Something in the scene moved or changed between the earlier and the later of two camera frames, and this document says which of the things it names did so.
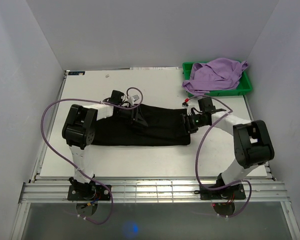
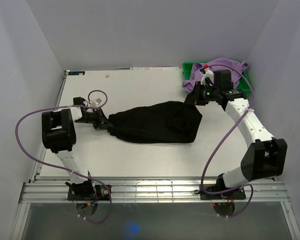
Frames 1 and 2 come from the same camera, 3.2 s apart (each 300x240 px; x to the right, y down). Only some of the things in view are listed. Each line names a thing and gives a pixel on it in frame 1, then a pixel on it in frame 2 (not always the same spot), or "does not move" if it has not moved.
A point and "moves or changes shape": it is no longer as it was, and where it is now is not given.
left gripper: (135, 119) to (101, 122)
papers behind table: (154, 68) does not move
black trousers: (165, 127) moves or changes shape
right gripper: (187, 126) to (194, 98)
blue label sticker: (76, 73) does not move
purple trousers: (220, 73) does not move
